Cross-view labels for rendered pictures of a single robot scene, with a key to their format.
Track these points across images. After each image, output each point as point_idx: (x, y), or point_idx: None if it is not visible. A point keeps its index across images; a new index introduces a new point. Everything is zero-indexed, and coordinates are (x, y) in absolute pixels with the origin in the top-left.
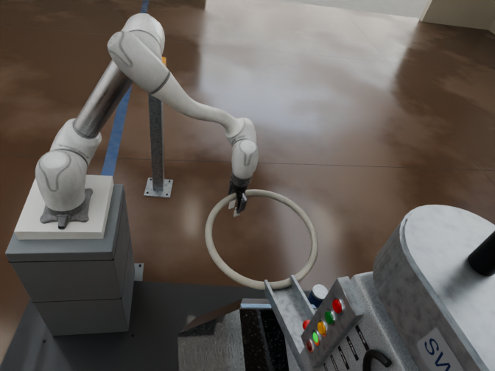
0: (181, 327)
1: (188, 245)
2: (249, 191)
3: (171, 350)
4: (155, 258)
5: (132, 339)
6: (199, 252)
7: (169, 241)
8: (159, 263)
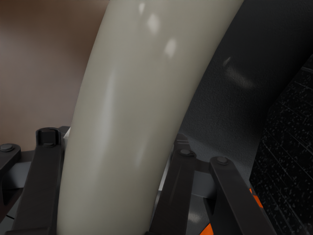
0: (181, 133)
1: (41, 44)
2: (132, 118)
3: (202, 159)
4: (44, 109)
5: (159, 193)
6: (65, 31)
7: (17, 72)
8: (58, 109)
